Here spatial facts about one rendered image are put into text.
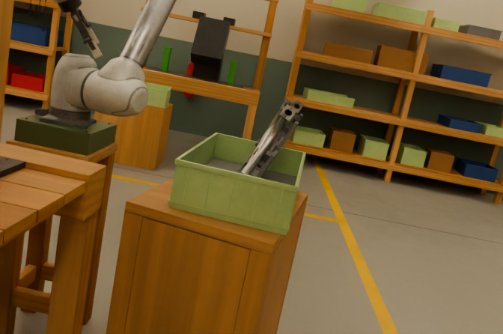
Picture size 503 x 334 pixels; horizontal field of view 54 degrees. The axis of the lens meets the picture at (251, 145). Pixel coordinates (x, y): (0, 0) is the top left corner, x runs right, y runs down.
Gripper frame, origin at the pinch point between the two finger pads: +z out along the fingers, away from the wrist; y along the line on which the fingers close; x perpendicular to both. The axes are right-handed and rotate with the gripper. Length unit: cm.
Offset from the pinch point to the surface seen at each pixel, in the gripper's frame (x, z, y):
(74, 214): 25, 25, -56
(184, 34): -65, 192, 459
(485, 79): -371, 332, 254
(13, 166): 32, 4, -50
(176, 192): -4, 38, -51
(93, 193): 18, 24, -52
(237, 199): -22, 44, -61
